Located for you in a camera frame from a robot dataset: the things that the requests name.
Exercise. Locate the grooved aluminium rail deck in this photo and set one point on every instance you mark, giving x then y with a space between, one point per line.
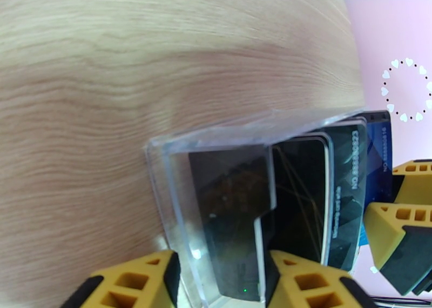
398 302

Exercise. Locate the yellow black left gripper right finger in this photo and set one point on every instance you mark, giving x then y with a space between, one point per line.
310 286

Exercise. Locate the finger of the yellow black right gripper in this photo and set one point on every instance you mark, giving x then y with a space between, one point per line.
415 168
388 226

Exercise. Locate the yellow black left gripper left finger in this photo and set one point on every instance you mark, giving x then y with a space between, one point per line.
135 283

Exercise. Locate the blue credit card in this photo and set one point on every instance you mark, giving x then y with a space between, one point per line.
379 148

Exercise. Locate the clear acrylic card stand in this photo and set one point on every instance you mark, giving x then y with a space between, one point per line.
175 182

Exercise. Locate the black credit card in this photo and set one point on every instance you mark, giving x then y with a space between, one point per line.
229 199

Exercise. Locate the black card with white edge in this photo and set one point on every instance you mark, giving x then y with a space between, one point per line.
297 189

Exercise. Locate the dark green credit card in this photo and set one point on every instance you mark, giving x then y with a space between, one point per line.
351 168

